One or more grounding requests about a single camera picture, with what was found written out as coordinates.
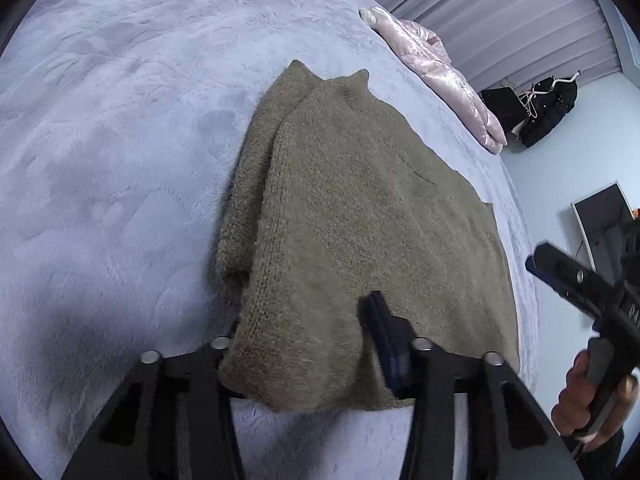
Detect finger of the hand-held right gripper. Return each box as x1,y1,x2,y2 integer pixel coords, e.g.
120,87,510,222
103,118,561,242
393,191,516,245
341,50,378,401
525,242,628,323

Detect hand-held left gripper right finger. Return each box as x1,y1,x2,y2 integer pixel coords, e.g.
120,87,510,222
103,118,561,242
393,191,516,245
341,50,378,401
359,290,583,480

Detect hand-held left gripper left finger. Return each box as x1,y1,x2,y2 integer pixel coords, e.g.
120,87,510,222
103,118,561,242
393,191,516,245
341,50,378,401
60,332,246,480

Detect olive brown knit sweater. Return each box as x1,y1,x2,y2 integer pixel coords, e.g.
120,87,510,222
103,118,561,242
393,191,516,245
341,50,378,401
216,59,521,413

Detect person's right forearm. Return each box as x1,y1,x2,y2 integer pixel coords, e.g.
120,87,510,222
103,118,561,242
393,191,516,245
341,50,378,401
575,430,626,480

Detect white clothes hanger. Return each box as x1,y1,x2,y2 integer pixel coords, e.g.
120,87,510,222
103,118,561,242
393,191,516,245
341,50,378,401
550,71,582,92

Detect person's right hand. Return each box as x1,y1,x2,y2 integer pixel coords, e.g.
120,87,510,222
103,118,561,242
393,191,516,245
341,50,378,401
550,349,640,453

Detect white framed monitor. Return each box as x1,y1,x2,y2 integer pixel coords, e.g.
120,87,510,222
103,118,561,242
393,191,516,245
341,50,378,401
571,180,633,272

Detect black hanging jacket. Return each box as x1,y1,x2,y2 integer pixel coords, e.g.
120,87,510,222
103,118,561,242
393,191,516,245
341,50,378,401
520,76,579,148

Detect black hanging bag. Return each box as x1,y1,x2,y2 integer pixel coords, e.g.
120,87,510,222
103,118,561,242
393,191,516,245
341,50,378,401
481,86,526,133

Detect lavender plush blanket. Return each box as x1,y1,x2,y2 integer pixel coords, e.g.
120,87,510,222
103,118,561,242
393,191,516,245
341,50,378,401
0,0,543,480

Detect pink satin puffer jacket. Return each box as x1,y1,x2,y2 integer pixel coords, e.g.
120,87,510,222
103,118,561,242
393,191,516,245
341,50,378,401
359,6,508,156

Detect thin wire clothes hanger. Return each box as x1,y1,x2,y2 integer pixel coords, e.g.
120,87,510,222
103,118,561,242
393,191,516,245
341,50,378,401
517,85,548,121

